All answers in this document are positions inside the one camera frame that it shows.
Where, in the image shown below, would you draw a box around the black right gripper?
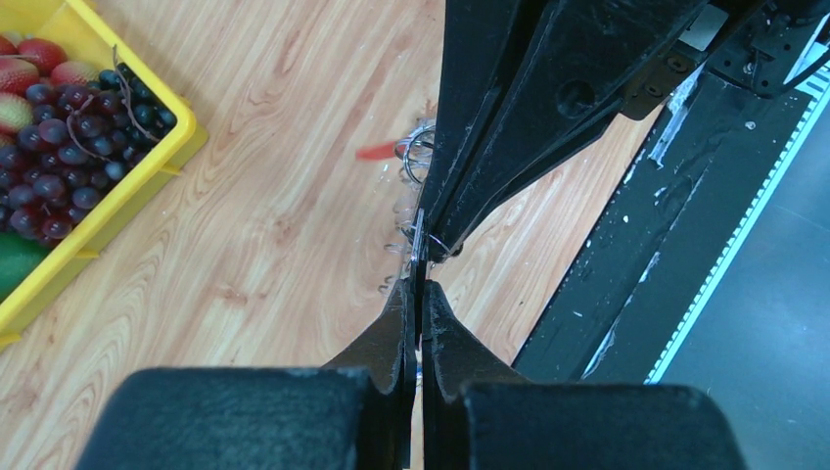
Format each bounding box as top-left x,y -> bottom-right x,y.
621,1 -> 829,120

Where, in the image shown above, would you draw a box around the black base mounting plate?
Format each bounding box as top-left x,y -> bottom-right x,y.
513,71 -> 810,383

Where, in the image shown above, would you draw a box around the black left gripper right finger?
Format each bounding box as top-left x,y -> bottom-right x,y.
421,281 -> 746,469

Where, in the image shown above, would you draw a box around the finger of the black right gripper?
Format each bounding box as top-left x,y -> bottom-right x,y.
428,1 -> 703,262
419,1 -> 558,227

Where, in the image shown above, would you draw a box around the yellow plastic fruit tray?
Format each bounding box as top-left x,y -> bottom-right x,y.
1,1 -> 208,347

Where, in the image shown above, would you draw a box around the dark purple grape bunch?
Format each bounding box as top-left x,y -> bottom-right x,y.
1,59 -> 178,249

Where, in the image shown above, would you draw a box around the red key tag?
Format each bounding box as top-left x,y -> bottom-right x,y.
355,141 -> 405,162

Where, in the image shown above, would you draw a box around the red grape bunch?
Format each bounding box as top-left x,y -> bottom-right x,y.
0,32 -> 102,147

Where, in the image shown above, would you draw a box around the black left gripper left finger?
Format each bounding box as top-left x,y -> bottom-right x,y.
77,280 -> 416,469

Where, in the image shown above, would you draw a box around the dark green lime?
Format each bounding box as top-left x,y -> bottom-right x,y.
1,232 -> 50,302

